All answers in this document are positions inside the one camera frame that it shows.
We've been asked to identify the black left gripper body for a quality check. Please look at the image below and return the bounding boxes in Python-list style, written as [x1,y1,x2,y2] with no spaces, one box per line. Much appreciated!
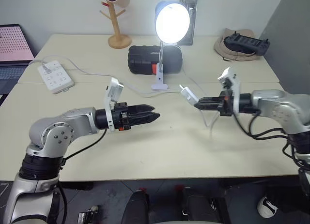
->
[111,102,133,133]

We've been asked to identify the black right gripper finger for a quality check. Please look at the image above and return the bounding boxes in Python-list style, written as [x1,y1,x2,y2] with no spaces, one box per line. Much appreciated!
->
[197,96,220,105]
[193,102,221,112]

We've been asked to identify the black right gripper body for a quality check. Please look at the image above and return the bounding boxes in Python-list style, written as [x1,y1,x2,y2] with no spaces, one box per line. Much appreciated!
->
[217,88,235,117]

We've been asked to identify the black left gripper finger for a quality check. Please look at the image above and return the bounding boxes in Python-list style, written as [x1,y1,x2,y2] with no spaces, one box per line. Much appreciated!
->
[128,111,161,127]
[127,104,156,114]

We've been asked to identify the white plug with cable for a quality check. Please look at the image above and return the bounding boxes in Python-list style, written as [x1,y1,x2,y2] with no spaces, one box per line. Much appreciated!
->
[179,83,200,105]

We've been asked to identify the white lamp power cord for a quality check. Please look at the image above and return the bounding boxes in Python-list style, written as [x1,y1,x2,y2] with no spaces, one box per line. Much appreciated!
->
[42,55,218,140]

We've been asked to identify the white desk lamp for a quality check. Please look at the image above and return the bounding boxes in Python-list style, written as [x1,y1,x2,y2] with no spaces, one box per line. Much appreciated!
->
[151,0,191,91]

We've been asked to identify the black plastic tool case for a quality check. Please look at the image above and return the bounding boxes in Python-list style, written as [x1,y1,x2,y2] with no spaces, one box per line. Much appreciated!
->
[127,45,184,76]

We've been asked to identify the beige bucket hat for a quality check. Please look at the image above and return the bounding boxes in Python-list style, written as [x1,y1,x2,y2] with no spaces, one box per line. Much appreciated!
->
[213,28,261,63]

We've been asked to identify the black handheld controller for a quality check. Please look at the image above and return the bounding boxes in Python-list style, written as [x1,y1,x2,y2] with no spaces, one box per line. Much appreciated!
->
[223,31,271,57]

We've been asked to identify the dark upright metal panel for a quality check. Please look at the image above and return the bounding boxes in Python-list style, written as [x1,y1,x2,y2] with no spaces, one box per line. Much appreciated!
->
[179,0,200,46]

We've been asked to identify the white power strip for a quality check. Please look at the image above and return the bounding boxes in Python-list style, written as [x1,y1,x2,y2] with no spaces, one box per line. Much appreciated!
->
[37,60,75,95]

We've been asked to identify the wooden mug tree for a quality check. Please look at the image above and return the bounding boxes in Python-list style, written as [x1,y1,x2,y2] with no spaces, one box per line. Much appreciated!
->
[99,0,132,50]

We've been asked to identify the dark rounded robot leg shape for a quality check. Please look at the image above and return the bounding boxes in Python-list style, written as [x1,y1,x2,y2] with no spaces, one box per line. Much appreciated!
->
[182,186,231,224]
[120,189,151,224]

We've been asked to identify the small black labelled box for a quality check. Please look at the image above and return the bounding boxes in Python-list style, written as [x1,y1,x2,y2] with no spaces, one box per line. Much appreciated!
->
[77,205,101,224]

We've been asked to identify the white round helmet-like object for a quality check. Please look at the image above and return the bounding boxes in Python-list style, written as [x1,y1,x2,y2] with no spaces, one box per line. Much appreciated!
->
[257,195,279,219]

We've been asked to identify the laptop with pink screen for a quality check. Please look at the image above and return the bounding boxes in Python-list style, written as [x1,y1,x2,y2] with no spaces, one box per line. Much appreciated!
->
[0,24,36,94]

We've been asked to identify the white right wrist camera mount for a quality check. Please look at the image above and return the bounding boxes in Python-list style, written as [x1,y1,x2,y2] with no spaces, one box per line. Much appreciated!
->
[217,67,242,114]

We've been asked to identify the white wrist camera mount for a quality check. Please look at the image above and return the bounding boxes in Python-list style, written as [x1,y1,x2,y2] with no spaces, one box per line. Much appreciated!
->
[104,77,124,133]
[217,67,242,114]

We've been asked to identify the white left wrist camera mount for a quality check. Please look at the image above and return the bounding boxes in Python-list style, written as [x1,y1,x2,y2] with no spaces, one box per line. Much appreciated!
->
[104,77,124,133]

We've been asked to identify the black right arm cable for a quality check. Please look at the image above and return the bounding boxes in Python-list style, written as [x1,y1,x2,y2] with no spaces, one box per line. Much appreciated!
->
[232,108,310,173]

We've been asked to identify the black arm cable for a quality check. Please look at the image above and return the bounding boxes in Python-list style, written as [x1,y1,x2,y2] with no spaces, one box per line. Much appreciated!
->
[47,128,108,224]
[232,108,310,173]

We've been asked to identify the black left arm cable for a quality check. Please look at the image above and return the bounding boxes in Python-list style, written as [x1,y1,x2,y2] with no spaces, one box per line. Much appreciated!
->
[47,128,108,224]

